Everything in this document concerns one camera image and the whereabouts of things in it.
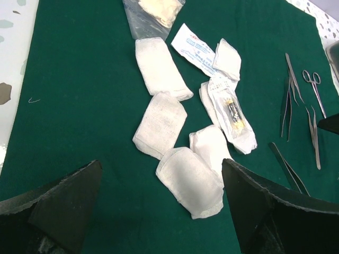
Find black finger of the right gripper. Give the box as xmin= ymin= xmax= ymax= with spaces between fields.
xmin=317 ymin=113 xmax=339 ymax=132

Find stainless steel tray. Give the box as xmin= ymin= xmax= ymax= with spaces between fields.
xmin=325 ymin=41 xmax=339 ymax=79

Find short steel tweezers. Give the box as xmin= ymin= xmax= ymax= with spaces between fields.
xmin=305 ymin=106 xmax=321 ymax=170

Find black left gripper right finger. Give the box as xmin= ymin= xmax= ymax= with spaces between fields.
xmin=222 ymin=159 xmax=338 ymax=253

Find small white gauze pad top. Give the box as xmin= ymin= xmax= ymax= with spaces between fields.
xmin=212 ymin=38 xmax=242 ymax=81

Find white gauze pad upper left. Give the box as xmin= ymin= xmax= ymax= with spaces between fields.
xmin=135 ymin=37 xmax=193 ymax=101

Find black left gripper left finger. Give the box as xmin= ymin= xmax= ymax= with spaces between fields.
xmin=1 ymin=160 xmax=102 ymax=253

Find steel forceps near finger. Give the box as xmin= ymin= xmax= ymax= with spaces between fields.
xmin=268 ymin=142 xmax=310 ymax=196

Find white printed paper packet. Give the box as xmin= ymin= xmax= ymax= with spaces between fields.
xmin=171 ymin=23 xmax=216 ymax=77

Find white gauze pad front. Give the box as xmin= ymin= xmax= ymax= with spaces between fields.
xmin=156 ymin=147 xmax=224 ymax=219

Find steel surgical scissors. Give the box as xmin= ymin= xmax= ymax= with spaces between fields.
xmin=302 ymin=70 xmax=327 ymax=118

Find white gauze pad lower middle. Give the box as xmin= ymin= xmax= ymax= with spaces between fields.
xmin=189 ymin=125 xmax=232 ymax=180

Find green surgical cloth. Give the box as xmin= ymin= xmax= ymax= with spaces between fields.
xmin=1 ymin=1 xmax=338 ymax=253

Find long steel tweezers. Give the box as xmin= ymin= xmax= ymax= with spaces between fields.
xmin=285 ymin=53 xmax=305 ymax=104

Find white gauze pad middle left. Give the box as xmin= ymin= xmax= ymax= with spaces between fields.
xmin=132 ymin=92 xmax=187 ymax=160

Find clear pouch with dark item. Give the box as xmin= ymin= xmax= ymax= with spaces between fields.
xmin=207 ymin=77 xmax=257 ymax=155

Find dark steel tweezers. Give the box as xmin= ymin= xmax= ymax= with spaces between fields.
xmin=280 ymin=78 xmax=292 ymax=141

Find white gauze pad under pouch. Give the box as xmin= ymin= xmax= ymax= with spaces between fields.
xmin=199 ymin=81 xmax=221 ymax=128

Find clear bag with gloves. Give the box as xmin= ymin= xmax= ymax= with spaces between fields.
xmin=123 ymin=1 xmax=185 ymax=40

